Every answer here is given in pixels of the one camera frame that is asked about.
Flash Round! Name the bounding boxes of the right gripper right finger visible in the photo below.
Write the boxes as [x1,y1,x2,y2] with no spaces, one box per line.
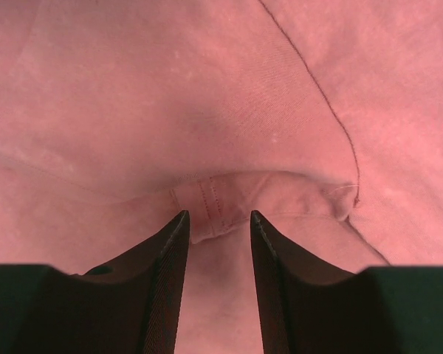
[250,211,443,354]

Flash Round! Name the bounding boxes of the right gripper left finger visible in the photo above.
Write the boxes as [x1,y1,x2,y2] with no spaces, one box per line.
[0,211,190,353]

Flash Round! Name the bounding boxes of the dusty red t shirt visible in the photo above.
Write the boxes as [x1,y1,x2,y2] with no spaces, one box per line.
[0,1,443,353]

